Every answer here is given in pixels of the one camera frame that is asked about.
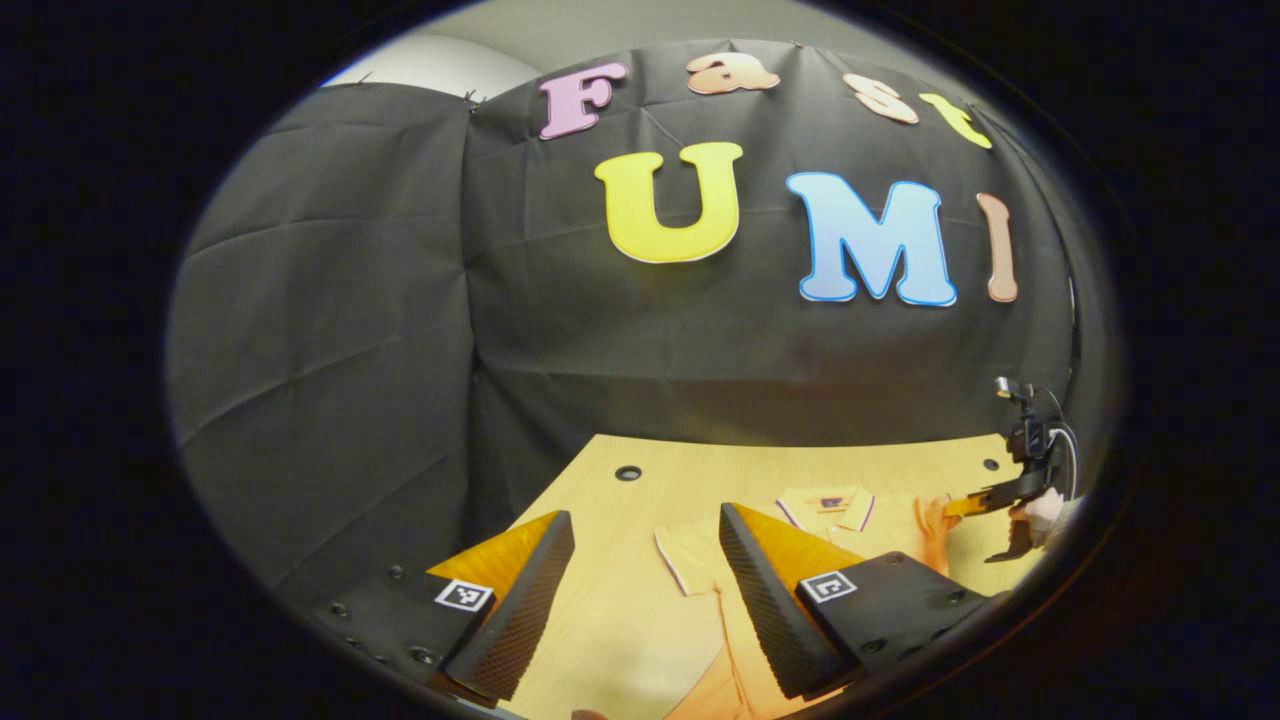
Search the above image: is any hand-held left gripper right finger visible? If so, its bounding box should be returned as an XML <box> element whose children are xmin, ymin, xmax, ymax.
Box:
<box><xmin>718</xmin><ymin>502</ymin><xmax>1003</xmax><ymax>701</ymax></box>

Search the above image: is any black backdrop cloth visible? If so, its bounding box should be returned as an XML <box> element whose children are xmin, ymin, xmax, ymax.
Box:
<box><xmin>165</xmin><ymin>38</ymin><xmax>1101</xmax><ymax>601</ymax></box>

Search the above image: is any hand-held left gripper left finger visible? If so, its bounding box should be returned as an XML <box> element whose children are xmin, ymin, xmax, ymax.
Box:
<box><xmin>310</xmin><ymin>510</ymin><xmax>577</xmax><ymax>706</ymax></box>

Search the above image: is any orange polo T-shirt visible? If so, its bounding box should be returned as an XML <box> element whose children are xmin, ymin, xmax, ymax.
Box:
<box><xmin>653</xmin><ymin>484</ymin><xmax>1009</xmax><ymax>720</ymax></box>

